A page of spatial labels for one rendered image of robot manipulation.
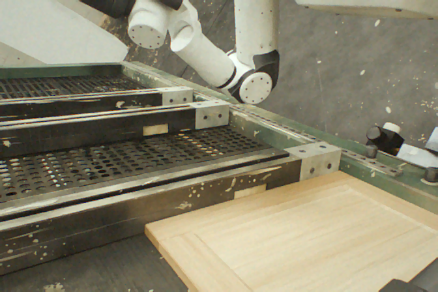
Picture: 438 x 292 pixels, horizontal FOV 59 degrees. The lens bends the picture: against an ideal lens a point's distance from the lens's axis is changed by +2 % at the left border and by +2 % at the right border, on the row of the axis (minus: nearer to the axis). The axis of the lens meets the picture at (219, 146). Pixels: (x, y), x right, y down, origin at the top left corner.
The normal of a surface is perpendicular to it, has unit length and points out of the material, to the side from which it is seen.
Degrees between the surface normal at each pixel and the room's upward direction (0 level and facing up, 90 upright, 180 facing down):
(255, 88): 90
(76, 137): 90
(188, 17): 41
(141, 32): 86
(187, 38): 7
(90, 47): 90
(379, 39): 0
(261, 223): 60
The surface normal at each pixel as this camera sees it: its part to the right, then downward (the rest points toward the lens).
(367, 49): -0.70, -0.34
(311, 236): 0.05, -0.94
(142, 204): 0.55, 0.32
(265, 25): 0.36, 0.60
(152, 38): -0.14, 0.89
